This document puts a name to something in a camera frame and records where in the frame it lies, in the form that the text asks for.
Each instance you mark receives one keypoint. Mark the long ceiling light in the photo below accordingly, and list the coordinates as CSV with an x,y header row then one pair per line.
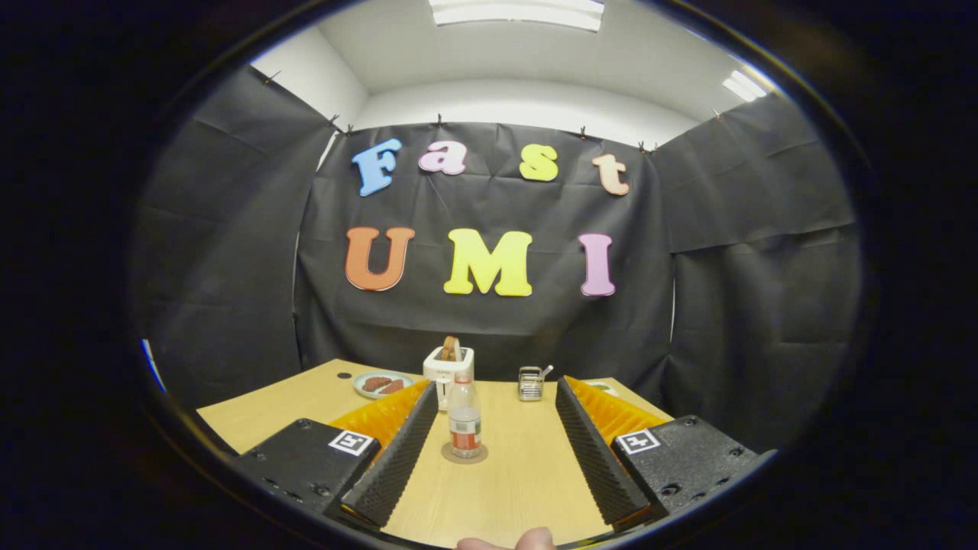
x,y
516,11

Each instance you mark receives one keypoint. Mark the pale green plate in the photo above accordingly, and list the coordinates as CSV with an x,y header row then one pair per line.
x,y
359,386

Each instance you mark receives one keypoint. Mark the clear juice bottle red label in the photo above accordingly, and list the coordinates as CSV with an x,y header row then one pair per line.
x,y
464,424

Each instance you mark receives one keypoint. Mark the white divided spice dish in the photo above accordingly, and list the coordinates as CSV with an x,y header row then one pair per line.
x,y
600,386

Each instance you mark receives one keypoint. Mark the wooden table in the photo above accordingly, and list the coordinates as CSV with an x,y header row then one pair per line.
x,y
519,473

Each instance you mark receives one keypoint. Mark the black backdrop cloth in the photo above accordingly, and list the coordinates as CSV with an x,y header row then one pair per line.
x,y
489,321

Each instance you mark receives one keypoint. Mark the brown sausage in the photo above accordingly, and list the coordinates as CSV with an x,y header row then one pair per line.
x,y
376,383
393,387

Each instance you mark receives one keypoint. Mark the white toaster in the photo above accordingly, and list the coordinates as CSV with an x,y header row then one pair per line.
x,y
439,370

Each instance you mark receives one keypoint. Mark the brown bread slice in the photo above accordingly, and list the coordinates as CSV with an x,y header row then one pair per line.
x,y
450,350

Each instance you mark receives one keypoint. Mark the small ceiling light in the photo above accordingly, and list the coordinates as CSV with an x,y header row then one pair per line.
x,y
743,85

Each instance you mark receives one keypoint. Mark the round brown coaster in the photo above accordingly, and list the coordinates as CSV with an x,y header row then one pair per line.
x,y
481,457

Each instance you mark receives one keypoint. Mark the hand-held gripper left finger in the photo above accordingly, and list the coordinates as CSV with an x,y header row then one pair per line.
x,y
397,458

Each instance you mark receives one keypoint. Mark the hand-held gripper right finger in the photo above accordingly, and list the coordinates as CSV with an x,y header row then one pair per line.
x,y
596,451

